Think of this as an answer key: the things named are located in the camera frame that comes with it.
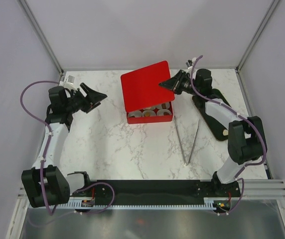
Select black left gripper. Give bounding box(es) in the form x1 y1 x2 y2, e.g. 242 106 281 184
65 83 107 114

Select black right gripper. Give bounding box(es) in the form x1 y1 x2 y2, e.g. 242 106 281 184
158 70 199 96

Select red box lid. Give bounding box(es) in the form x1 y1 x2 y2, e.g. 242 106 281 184
121 61 175 113

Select metal tweezers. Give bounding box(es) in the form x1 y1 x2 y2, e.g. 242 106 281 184
173 116 201 166

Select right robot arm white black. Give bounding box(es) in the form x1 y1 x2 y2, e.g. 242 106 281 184
159 69 267 197

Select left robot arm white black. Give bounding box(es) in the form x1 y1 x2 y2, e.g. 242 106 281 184
21 83 107 209

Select red chocolate box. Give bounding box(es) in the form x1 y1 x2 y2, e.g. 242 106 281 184
127 102 173 124

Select tan chocolate on tray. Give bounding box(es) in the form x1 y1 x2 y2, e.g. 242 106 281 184
223 129 228 136

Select dark green tray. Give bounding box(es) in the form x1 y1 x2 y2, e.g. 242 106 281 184
192 89 230 141

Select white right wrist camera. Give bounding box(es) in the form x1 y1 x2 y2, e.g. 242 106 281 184
186 57 197 70

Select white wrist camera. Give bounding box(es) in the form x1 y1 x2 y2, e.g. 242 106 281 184
186 57 197 70
59 76 76 90

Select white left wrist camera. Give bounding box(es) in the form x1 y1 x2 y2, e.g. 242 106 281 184
59 76 76 90

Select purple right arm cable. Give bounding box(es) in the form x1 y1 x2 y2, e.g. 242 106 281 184
189 55 268 180

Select white slotted cable duct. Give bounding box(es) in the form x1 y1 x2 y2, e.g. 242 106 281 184
57 198 233 210

